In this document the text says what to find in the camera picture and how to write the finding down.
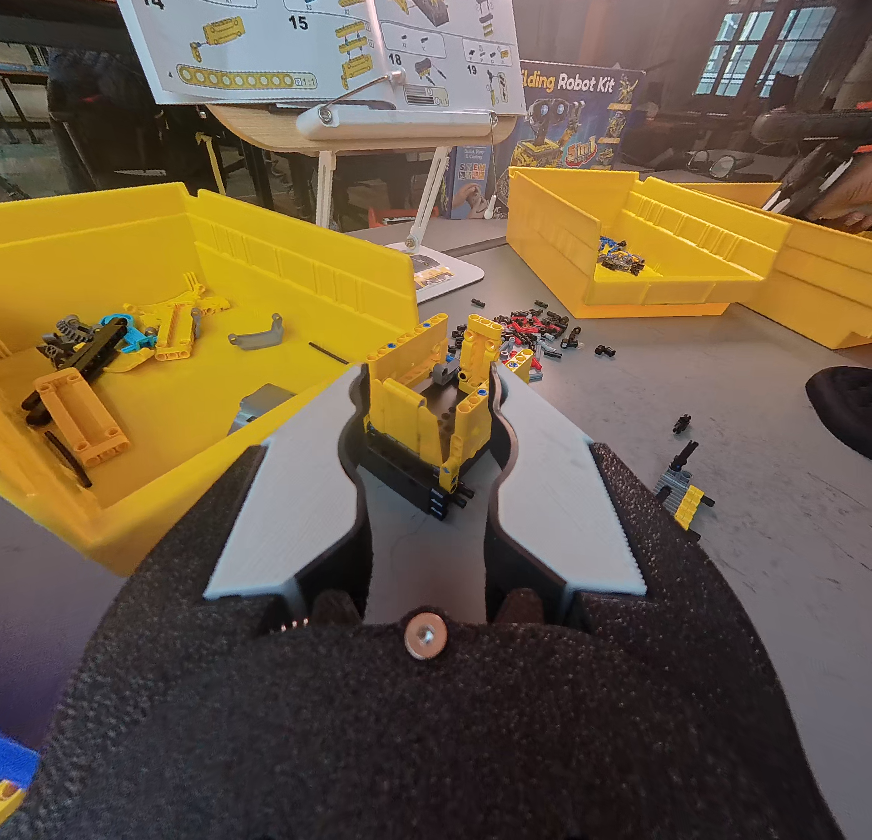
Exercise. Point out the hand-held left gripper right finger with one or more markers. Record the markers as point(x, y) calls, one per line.
point(569, 513)

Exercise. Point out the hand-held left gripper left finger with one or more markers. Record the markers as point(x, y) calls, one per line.
point(279, 513)

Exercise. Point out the yellow plastic bin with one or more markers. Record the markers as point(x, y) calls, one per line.
point(191, 411)
point(817, 274)
point(552, 233)

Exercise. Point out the yellow black lego model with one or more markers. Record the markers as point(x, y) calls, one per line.
point(409, 411)

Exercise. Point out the heap of grey yellow lego parts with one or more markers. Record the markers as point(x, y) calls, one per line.
point(621, 259)

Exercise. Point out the grey yellow lego subassembly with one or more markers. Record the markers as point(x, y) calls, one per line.
point(685, 503)

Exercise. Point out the black lego axle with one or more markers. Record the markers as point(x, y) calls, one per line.
point(327, 351)
point(68, 460)

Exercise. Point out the grey curved lego piece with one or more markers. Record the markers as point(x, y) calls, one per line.
point(257, 339)

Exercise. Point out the pile of small lego pins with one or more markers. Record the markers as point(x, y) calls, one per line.
point(538, 325)

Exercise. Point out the yellow curved lego panel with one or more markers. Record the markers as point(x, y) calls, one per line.
point(133, 363)

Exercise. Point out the blue lego piece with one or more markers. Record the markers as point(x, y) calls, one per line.
point(136, 341)

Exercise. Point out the black lego beam with gears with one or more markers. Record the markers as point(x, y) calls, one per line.
point(88, 357)

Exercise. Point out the person's right hand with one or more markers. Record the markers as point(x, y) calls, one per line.
point(855, 196)

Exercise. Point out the paned window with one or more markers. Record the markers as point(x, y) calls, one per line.
point(800, 49)
point(732, 53)

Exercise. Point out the black eyeglasses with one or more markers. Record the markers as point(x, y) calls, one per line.
point(722, 165)

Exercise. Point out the blue toy kit box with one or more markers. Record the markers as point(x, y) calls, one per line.
point(579, 124)

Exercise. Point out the folded leaflet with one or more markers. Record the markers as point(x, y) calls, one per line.
point(430, 273)

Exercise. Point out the black mesh chair back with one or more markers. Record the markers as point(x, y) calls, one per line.
point(845, 407)

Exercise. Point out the orange toolbox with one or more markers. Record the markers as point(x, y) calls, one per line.
point(395, 216)

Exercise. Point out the blue plastic bin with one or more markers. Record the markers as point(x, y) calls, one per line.
point(15, 761)

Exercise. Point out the white wooden book stand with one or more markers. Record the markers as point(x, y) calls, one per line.
point(395, 121)

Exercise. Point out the black office chair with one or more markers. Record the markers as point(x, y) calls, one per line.
point(102, 117)

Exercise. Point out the instruction booklet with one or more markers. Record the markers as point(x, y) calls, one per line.
point(272, 36)

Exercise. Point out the yellow lego frame assembly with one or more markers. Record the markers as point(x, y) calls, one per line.
point(174, 336)

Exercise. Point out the orange lego frame panel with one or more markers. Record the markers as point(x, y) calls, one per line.
point(82, 417)

